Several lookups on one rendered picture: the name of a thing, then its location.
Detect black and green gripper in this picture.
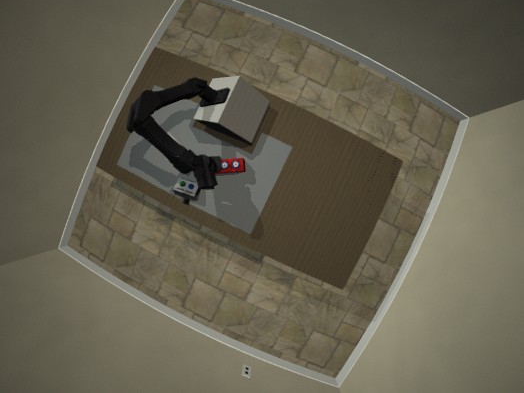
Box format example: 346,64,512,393
211,156,222,172

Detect grey flat mat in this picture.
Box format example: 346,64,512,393
117,99,292,234

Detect red tube rack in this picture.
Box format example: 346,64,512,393
215,158,246,174

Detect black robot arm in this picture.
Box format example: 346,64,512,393
126,78,230,190

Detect grey control panel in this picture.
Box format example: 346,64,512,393
173,178,201,205

